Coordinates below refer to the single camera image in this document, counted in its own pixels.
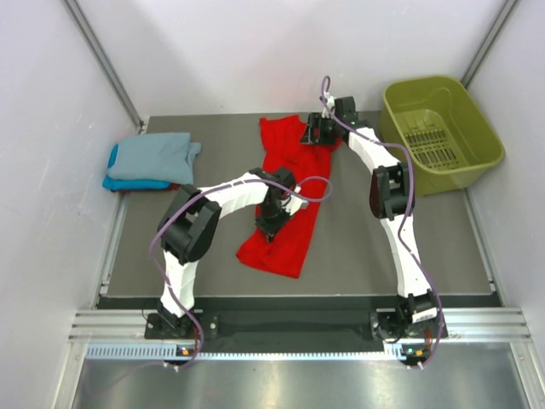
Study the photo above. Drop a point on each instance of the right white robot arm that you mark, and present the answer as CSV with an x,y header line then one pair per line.
x,y
392,200

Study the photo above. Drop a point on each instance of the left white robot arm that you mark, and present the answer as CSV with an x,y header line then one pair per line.
x,y
188,227

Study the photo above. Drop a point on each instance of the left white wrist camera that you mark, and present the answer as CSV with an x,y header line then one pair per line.
x,y
293,204

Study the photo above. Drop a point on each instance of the white slotted cable duct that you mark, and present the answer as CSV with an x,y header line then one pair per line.
x,y
179,353

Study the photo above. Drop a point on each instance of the grey-blue folded t shirt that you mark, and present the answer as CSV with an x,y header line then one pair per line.
x,y
160,157

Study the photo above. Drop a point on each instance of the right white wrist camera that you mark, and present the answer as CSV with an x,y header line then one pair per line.
x,y
329,103

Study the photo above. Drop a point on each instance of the green plastic basket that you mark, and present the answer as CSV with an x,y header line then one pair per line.
x,y
449,139

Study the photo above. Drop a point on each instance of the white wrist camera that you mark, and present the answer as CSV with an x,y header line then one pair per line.
x,y
329,103
293,204

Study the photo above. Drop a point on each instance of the bright blue folded t shirt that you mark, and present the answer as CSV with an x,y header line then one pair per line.
x,y
109,182

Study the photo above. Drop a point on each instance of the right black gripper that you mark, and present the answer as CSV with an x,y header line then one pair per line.
x,y
315,123

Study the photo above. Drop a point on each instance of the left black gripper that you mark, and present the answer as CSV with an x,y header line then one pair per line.
x,y
270,230

